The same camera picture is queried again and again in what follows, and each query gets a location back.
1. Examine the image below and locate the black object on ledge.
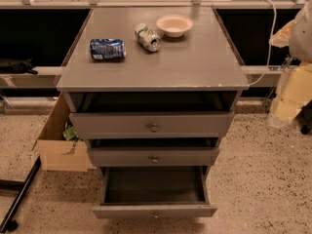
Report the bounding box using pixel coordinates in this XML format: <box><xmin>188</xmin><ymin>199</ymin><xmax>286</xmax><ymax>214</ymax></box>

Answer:
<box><xmin>0</xmin><ymin>58</ymin><xmax>38</xmax><ymax>75</ymax></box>

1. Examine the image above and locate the grey bottom drawer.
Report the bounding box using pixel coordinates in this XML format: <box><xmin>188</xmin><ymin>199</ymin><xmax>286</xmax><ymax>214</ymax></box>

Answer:
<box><xmin>93</xmin><ymin>166</ymin><xmax>217</xmax><ymax>218</ymax></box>

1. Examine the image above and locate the grey drawer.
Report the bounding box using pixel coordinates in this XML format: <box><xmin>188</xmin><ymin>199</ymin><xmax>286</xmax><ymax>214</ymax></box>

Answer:
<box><xmin>88</xmin><ymin>147</ymin><xmax>219</xmax><ymax>167</ymax></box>
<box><xmin>69</xmin><ymin>112</ymin><xmax>234</xmax><ymax>140</ymax></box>
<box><xmin>93</xmin><ymin>166</ymin><xmax>217</xmax><ymax>218</ymax></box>

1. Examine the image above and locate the green white soda can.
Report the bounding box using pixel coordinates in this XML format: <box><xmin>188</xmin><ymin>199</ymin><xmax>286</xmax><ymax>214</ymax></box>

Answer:
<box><xmin>135</xmin><ymin>23</ymin><xmax>160</xmax><ymax>52</ymax></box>

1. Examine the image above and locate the green packet in box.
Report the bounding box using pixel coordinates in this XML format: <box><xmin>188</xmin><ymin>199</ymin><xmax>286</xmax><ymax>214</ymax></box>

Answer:
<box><xmin>62</xmin><ymin>124</ymin><xmax>79</xmax><ymax>141</ymax></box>

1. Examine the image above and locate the white paper bowl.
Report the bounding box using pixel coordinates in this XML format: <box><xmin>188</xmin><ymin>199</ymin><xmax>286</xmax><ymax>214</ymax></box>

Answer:
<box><xmin>156</xmin><ymin>15</ymin><xmax>193</xmax><ymax>38</ymax></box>

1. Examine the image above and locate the grey drawer cabinet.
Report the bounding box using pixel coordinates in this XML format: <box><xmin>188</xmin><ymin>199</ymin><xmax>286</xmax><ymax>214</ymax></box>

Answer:
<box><xmin>56</xmin><ymin>6</ymin><xmax>251</xmax><ymax>168</ymax></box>

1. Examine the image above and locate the metal frame rail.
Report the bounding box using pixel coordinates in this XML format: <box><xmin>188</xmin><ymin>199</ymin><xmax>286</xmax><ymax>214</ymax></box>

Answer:
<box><xmin>0</xmin><ymin>65</ymin><xmax>292</xmax><ymax>89</ymax></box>

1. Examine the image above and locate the blue crushed soda can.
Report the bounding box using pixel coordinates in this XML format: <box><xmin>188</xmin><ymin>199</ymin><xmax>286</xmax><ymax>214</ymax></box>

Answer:
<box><xmin>90</xmin><ymin>38</ymin><xmax>126</xmax><ymax>60</ymax></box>

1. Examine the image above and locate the grey middle drawer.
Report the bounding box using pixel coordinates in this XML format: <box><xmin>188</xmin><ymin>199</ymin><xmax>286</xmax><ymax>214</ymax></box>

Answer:
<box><xmin>88</xmin><ymin>147</ymin><xmax>219</xmax><ymax>167</ymax></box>

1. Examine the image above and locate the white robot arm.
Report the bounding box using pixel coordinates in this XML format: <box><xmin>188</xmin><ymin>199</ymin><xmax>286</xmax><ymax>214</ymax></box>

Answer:
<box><xmin>269</xmin><ymin>0</ymin><xmax>312</xmax><ymax>128</ymax></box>

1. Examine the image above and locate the black floor rail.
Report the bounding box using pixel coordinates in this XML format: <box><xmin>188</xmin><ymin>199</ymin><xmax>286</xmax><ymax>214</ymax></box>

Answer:
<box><xmin>0</xmin><ymin>158</ymin><xmax>41</xmax><ymax>234</ymax></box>

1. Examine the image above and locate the grey top drawer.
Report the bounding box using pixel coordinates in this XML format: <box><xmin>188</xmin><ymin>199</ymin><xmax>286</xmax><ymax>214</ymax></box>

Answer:
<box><xmin>69</xmin><ymin>112</ymin><xmax>234</xmax><ymax>140</ymax></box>

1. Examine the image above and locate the white cable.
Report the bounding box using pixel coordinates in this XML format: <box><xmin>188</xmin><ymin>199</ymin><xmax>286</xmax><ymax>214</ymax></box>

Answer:
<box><xmin>247</xmin><ymin>0</ymin><xmax>278</xmax><ymax>87</ymax></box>

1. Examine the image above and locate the cardboard box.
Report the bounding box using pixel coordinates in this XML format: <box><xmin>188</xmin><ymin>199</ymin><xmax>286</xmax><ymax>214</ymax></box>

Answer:
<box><xmin>37</xmin><ymin>94</ymin><xmax>90</xmax><ymax>172</ymax></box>

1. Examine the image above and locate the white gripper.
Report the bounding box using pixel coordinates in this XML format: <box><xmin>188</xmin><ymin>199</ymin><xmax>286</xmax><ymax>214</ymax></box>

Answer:
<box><xmin>268</xmin><ymin>20</ymin><xmax>312</xmax><ymax>128</ymax></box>

